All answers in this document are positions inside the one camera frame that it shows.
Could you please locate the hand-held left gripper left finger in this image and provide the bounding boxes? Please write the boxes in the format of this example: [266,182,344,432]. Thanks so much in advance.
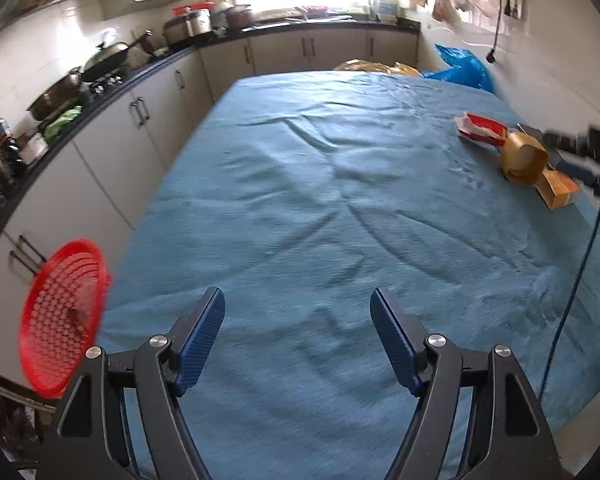
[36,286,227,480]

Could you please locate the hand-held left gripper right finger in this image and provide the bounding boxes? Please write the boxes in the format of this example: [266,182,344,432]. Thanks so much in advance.
[369,287,563,480]

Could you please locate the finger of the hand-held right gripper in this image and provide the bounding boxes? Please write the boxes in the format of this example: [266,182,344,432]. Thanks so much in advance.
[542,130,591,154]
[550,155,600,188]

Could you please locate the orange cardboard box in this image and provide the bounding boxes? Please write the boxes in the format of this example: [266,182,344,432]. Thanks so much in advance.
[532,169,581,211]

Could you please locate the gold tape roll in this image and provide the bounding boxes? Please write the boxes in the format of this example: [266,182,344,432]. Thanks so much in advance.
[500,131,550,186]

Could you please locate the red snack packet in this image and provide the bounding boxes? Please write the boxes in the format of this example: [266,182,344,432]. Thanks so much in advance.
[454,112,510,150]

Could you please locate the red plastic basket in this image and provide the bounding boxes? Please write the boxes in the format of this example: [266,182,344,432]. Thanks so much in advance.
[19,239,112,400]

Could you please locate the blue plastic bag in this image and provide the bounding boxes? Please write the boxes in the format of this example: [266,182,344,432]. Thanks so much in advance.
[420,42,496,93]

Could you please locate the blue tablecloth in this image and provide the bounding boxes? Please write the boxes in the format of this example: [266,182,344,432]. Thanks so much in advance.
[100,70,600,480]

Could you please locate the grey base cabinets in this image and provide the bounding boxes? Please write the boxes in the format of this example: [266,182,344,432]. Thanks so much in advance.
[0,25,421,376]

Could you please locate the yellow bag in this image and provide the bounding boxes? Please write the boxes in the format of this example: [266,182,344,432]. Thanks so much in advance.
[332,59,421,78]

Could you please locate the blue white package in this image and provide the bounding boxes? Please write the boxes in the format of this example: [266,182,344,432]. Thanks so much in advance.
[372,0,401,23]

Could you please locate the white seasoning box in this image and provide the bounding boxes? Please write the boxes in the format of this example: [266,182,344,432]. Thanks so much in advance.
[17,132,50,166]

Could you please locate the green cloth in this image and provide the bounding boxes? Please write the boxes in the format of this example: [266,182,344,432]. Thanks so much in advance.
[42,106,83,142]

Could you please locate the black kitchen countertop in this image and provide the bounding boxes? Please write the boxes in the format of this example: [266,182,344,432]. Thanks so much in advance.
[0,15,421,281]

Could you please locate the gas stove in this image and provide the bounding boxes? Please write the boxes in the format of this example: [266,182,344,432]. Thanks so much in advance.
[87,72,131,96]

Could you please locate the dark wok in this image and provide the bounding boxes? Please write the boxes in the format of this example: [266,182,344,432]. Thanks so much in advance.
[27,67,86,121]

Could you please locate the wok with lid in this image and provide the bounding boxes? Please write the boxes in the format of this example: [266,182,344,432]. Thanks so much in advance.
[82,30,156,83]

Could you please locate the steel rice cooker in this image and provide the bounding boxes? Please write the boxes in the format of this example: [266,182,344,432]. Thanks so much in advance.
[162,7,213,46]

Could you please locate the dark red pot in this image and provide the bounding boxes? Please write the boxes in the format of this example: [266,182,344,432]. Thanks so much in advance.
[225,5,256,31]

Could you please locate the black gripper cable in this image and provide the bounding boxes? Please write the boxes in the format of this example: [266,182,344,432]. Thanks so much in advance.
[537,195,600,401]

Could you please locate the black cable with plug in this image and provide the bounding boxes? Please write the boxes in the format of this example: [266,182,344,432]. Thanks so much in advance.
[485,0,516,66]

